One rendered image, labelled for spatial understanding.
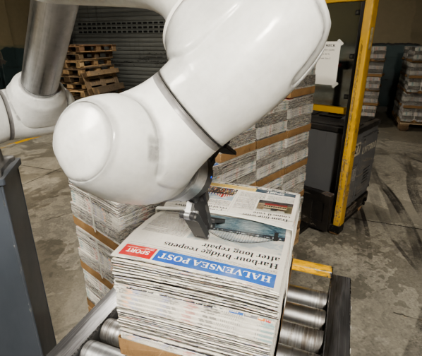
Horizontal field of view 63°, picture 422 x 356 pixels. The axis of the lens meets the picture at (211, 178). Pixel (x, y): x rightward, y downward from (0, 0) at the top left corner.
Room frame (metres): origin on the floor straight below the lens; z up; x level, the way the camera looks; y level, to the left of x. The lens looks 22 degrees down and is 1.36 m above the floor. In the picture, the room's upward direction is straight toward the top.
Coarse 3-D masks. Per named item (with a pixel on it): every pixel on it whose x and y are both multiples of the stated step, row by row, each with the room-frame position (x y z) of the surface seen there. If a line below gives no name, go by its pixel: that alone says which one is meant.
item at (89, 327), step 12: (108, 300) 0.65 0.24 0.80; (96, 312) 0.61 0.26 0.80; (108, 312) 0.61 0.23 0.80; (84, 324) 0.58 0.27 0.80; (96, 324) 0.58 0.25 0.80; (72, 336) 0.54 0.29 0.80; (84, 336) 0.54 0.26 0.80; (96, 336) 0.56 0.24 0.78; (60, 348) 0.51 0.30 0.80; (72, 348) 0.51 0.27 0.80
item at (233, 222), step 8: (168, 216) 0.64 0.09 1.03; (176, 216) 0.64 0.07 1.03; (216, 216) 0.64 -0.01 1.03; (224, 216) 0.64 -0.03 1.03; (232, 216) 0.63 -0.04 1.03; (256, 216) 0.63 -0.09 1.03; (216, 224) 0.60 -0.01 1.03; (224, 224) 0.60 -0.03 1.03; (232, 224) 0.60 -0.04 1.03; (240, 224) 0.60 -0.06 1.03; (248, 224) 0.60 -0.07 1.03; (256, 224) 0.60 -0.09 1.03; (264, 224) 0.60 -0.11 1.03; (288, 224) 0.60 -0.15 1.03; (272, 232) 0.57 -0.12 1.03; (280, 232) 0.57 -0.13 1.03; (288, 232) 0.57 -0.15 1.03; (280, 328) 0.56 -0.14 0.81
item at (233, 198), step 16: (208, 192) 0.75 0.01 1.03; (224, 192) 0.75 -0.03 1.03; (240, 192) 0.75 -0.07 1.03; (256, 192) 0.75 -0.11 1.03; (272, 192) 0.75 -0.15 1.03; (288, 192) 0.76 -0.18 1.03; (224, 208) 0.67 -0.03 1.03; (240, 208) 0.67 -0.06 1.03; (256, 208) 0.67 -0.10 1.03; (272, 208) 0.67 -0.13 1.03; (288, 208) 0.67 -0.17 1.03
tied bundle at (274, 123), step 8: (280, 104) 1.89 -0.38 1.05; (272, 112) 1.85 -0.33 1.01; (280, 112) 1.91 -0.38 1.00; (264, 120) 1.80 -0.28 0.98; (272, 120) 1.86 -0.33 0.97; (280, 120) 1.92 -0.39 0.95; (256, 128) 1.76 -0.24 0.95; (264, 128) 1.79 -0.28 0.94; (272, 128) 1.85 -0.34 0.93; (280, 128) 1.91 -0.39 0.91; (256, 136) 1.76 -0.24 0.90; (264, 136) 1.79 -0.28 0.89
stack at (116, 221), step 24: (216, 168) 1.51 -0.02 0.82; (240, 168) 1.66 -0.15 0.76; (264, 168) 1.81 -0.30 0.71; (72, 192) 1.37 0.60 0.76; (96, 216) 1.23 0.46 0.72; (120, 216) 1.12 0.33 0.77; (144, 216) 1.20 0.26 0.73; (96, 240) 1.24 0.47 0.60; (120, 240) 1.12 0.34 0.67; (96, 264) 1.26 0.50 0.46; (96, 288) 1.30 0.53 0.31
